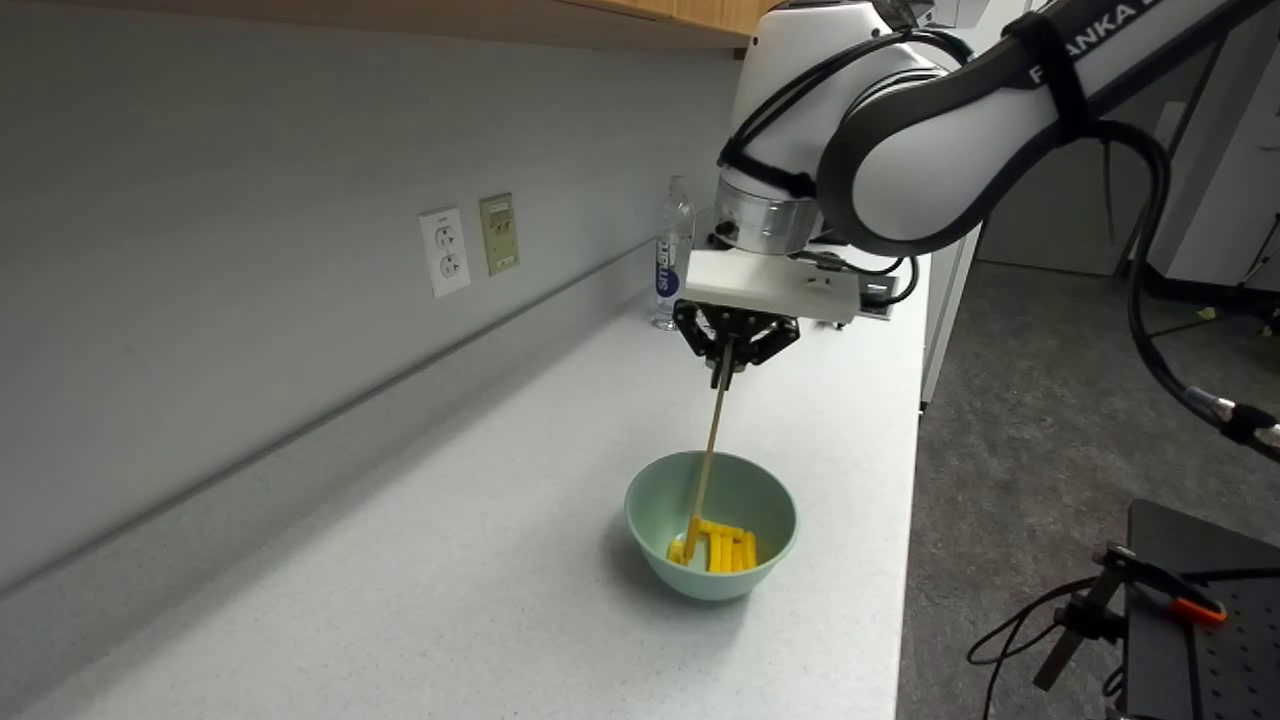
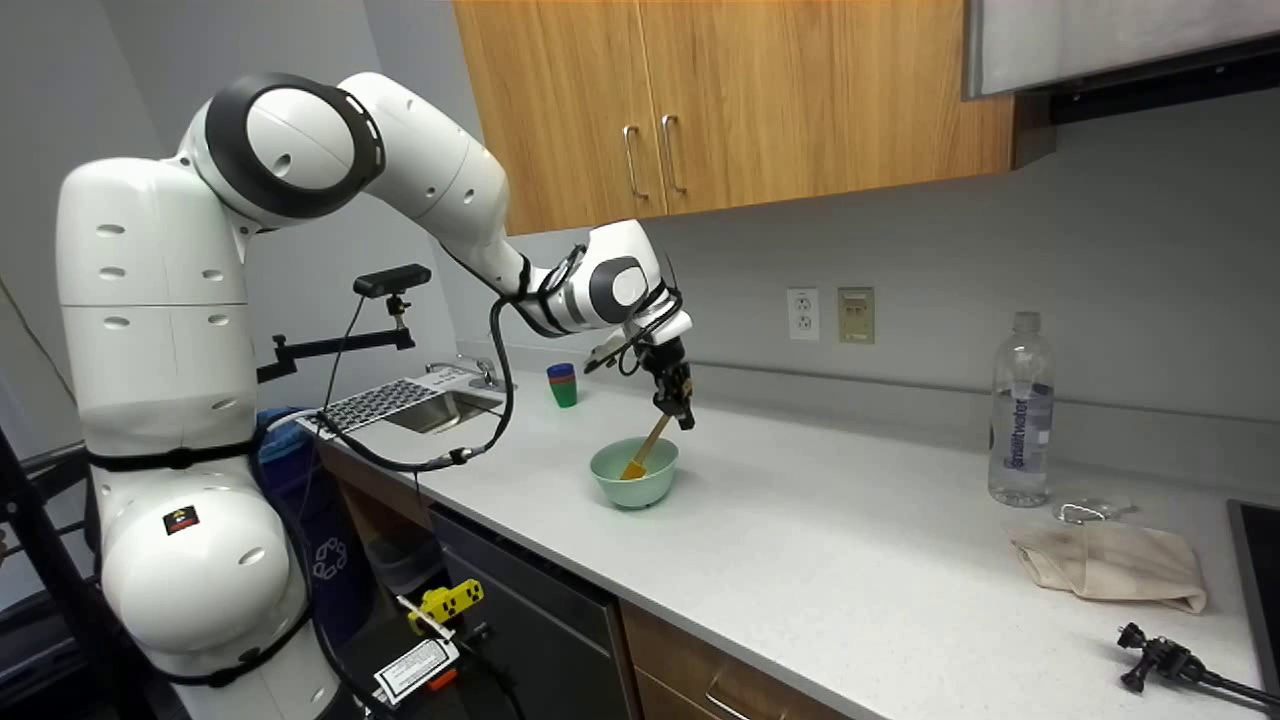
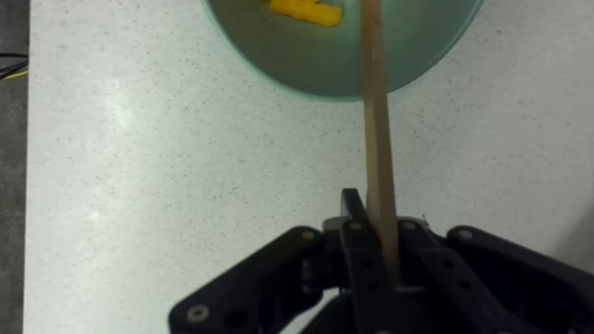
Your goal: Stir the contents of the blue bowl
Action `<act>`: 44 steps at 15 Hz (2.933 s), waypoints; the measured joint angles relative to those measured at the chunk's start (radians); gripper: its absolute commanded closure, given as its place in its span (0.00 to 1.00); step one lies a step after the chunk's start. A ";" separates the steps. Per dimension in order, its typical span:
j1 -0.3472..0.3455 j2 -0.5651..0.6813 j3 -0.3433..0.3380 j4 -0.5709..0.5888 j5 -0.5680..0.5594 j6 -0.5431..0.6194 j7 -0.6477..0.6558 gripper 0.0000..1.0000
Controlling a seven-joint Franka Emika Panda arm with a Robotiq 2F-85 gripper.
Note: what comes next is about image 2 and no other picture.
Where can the wooden lower drawer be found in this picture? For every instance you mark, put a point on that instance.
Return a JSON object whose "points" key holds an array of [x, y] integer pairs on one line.
{"points": [[695, 673]]}

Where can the grey dish drying rack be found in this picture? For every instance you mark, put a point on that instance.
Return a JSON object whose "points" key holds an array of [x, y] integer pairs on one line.
{"points": [[373, 406]]}

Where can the black stove top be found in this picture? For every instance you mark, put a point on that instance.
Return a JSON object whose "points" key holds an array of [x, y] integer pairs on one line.
{"points": [[1260, 587]]}

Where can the light green bowl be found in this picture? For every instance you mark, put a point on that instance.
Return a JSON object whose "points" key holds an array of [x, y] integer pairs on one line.
{"points": [[635, 488]]}

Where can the steel range hood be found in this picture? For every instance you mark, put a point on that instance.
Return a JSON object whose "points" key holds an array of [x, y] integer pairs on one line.
{"points": [[1122, 43]]}

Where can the stacked blue green cups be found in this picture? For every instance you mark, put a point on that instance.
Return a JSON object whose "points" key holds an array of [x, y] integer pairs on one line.
{"points": [[560, 387]]}

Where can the blue recycling bin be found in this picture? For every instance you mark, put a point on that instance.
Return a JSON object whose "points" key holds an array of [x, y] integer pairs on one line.
{"points": [[324, 540]]}

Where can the black tripod leg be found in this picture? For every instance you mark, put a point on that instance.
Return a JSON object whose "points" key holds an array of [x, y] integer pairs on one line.
{"points": [[62, 572]]}

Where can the white wall outlet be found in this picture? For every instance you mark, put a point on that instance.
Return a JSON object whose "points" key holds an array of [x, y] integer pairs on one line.
{"points": [[800, 313]]}

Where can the white red control box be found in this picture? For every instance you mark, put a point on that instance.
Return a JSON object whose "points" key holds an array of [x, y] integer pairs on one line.
{"points": [[416, 666]]}

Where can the steel sink basin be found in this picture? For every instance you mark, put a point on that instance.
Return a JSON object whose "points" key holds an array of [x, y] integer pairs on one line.
{"points": [[442, 409]]}

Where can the clear plastic water bottle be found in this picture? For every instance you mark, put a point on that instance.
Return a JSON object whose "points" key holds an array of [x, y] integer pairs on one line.
{"points": [[1021, 424]]}

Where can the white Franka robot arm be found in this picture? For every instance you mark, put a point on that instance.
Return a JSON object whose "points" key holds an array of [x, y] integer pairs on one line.
{"points": [[155, 313]]}

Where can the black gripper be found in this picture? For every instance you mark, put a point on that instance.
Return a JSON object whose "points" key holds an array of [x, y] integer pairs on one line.
{"points": [[661, 361]]}

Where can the black exterior camera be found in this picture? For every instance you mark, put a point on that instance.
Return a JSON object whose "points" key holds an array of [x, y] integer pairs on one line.
{"points": [[393, 283]]}

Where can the beige crumpled cloth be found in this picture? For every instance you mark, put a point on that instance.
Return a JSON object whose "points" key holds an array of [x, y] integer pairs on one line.
{"points": [[1115, 561]]}

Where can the small black camera tripod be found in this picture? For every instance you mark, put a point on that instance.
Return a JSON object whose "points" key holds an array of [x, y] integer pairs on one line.
{"points": [[1165, 660]]}

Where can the yellow hand tool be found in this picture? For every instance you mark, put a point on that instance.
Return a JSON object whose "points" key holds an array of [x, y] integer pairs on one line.
{"points": [[450, 601]]}

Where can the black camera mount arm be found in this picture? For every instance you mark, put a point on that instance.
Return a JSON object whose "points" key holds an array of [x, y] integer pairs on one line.
{"points": [[335, 347]]}

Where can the small clear wrapper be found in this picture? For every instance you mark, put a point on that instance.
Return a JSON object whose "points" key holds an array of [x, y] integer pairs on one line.
{"points": [[1095, 510]]}

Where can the wooden cabinet door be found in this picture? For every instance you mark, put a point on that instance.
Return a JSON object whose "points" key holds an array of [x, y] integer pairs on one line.
{"points": [[584, 82], [824, 92]]}

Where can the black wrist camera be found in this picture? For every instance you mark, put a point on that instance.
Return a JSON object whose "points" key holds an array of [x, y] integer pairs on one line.
{"points": [[608, 353]]}

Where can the beige wall switch plate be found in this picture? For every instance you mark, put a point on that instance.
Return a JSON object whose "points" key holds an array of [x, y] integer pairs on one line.
{"points": [[857, 313]]}

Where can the black dishwasher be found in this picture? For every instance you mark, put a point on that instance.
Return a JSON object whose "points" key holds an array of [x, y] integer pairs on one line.
{"points": [[534, 613]]}

